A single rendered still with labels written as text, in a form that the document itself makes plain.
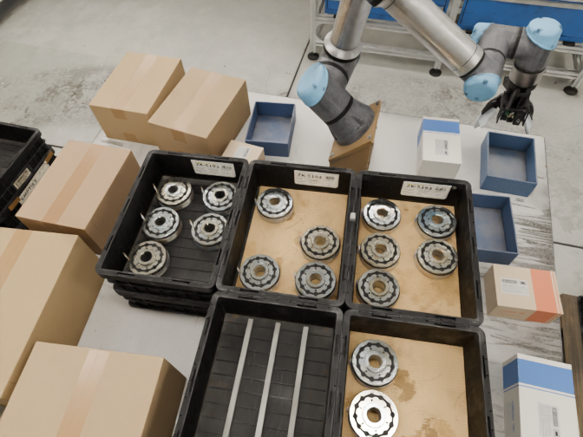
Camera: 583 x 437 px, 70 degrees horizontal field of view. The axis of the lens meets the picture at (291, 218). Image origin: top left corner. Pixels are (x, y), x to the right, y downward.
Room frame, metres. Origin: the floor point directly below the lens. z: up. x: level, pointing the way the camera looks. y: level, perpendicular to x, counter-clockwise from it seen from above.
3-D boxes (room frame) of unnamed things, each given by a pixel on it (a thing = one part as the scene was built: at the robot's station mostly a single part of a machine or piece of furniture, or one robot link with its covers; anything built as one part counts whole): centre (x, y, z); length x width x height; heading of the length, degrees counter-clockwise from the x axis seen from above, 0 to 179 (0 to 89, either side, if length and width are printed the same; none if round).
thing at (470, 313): (0.49, -0.29, 0.87); 0.40 x 0.30 x 0.11; 168
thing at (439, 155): (0.94, -0.51, 0.74); 0.20 x 0.12 x 0.09; 167
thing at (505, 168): (0.87, -0.73, 0.74); 0.20 x 0.15 x 0.07; 162
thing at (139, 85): (1.25, 0.52, 0.78); 0.30 x 0.22 x 0.16; 163
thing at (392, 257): (0.51, -0.22, 0.86); 0.10 x 0.10 x 0.01
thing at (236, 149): (0.92, 0.16, 0.74); 0.16 x 0.12 x 0.07; 157
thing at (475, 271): (0.49, -0.29, 0.92); 0.40 x 0.30 x 0.02; 168
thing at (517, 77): (0.87, -0.64, 1.09); 0.08 x 0.08 x 0.05
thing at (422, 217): (0.58, -0.39, 0.86); 0.10 x 0.10 x 0.01
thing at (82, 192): (0.80, 0.63, 0.78); 0.30 x 0.22 x 0.16; 164
